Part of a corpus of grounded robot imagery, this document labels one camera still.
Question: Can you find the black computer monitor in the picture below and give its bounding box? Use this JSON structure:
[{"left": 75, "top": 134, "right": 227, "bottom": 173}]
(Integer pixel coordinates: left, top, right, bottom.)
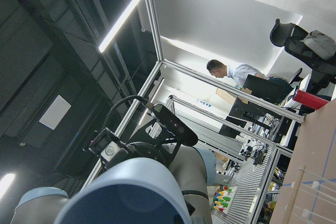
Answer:
[{"left": 229, "top": 75, "right": 293, "bottom": 136}]

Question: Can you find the white wire cup holder rack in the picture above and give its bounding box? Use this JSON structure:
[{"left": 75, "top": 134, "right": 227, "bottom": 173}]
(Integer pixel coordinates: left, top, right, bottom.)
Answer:
[{"left": 282, "top": 166, "right": 335, "bottom": 223}]

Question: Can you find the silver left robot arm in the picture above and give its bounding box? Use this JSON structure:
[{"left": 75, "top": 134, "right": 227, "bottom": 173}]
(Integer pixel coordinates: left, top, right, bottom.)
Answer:
[{"left": 12, "top": 129, "right": 216, "bottom": 223}]

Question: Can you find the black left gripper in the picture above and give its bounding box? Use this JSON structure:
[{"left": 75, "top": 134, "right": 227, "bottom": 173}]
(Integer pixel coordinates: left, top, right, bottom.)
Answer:
[{"left": 83, "top": 119, "right": 181, "bottom": 169}]

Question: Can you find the red cylinder bottle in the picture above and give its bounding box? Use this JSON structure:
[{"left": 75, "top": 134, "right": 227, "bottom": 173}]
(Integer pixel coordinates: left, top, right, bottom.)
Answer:
[{"left": 293, "top": 89, "right": 329, "bottom": 110}]

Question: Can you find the black office chair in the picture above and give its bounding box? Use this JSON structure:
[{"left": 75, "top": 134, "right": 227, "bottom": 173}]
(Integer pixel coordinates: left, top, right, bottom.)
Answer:
[{"left": 270, "top": 18, "right": 335, "bottom": 94}]

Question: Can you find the black left camera cable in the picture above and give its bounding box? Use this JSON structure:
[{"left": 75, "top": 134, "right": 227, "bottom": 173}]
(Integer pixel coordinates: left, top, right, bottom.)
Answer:
[{"left": 101, "top": 95, "right": 154, "bottom": 130}]

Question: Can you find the person in white shirt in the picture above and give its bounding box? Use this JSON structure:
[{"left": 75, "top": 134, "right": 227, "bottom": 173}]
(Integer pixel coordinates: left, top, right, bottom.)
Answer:
[{"left": 206, "top": 59, "right": 293, "bottom": 96}]

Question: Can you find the light blue plastic cup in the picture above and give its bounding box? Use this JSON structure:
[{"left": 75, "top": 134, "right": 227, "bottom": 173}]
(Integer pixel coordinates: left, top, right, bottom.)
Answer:
[{"left": 55, "top": 157, "right": 192, "bottom": 223}]

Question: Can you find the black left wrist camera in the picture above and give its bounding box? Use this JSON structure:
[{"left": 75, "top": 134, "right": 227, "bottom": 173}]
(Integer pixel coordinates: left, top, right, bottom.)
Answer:
[{"left": 150, "top": 104, "right": 198, "bottom": 146}]

